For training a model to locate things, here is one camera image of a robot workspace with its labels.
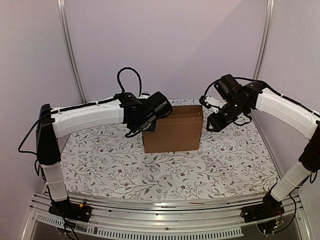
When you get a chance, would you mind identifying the brown cardboard box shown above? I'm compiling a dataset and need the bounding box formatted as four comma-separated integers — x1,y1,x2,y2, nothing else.
142,105,204,154

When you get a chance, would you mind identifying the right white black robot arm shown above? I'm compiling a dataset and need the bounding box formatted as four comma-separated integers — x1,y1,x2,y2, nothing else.
199,74,320,223

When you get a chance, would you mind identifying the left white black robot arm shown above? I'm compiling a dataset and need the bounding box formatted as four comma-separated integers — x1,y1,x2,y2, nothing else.
31,91,173,219

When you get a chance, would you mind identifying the white floral table cloth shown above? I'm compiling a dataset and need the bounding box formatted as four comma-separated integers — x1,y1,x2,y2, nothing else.
60,116,279,201

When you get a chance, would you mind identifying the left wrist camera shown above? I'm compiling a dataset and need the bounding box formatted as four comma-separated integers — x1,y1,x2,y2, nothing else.
139,91,151,99

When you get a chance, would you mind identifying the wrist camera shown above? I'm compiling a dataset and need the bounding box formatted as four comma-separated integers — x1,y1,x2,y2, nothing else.
199,95,221,109
139,91,151,99

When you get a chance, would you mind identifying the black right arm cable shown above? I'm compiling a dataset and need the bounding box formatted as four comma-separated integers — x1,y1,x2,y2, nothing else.
202,76,316,126

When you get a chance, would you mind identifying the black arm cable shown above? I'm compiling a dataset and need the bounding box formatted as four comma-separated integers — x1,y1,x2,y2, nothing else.
116,66,143,96
202,76,316,126

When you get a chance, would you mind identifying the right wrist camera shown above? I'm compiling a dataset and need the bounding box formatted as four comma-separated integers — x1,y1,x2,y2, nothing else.
199,95,221,109

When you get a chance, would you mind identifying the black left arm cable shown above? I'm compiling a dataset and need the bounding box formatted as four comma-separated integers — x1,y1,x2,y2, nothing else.
116,66,143,96

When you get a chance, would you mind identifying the small wooden stick on rail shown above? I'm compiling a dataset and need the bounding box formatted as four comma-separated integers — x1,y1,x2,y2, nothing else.
189,202,205,205

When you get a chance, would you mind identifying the aluminium front rail frame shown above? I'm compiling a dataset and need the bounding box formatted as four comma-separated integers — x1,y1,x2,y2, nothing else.
20,193,313,240

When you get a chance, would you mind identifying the right aluminium corner post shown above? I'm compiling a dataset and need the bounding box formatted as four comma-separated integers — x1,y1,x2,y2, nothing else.
253,0,275,79

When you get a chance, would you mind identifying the aluminium corner post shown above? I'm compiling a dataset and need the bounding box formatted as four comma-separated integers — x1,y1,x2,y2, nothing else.
253,0,275,79
56,0,87,103

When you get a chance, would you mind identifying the left aluminium corner post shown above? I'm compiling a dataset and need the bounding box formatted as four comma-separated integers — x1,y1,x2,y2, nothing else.
56,0,87,103

